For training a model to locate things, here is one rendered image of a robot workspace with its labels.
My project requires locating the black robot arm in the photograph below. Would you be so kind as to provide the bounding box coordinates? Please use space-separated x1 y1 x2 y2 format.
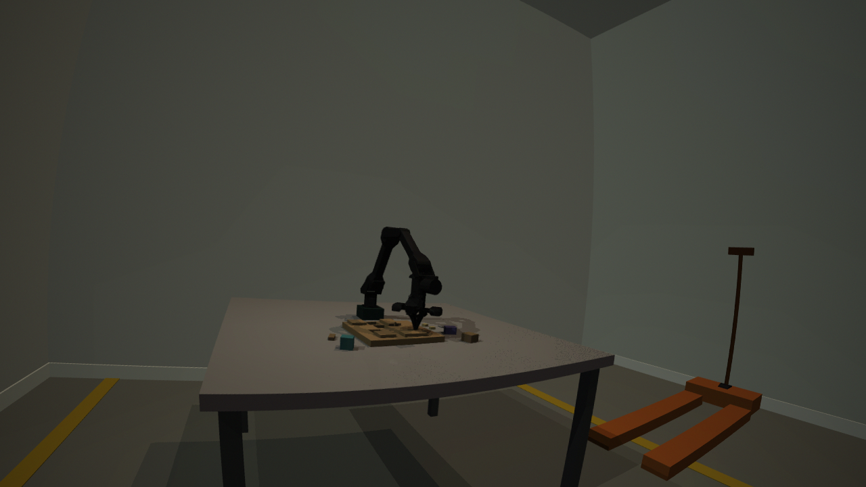
361 227 442 314

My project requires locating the teal cube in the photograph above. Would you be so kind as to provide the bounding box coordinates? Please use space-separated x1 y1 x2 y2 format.
340 334 355 351

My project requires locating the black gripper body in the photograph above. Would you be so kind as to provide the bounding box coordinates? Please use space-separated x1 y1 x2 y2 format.
392 291 442 317

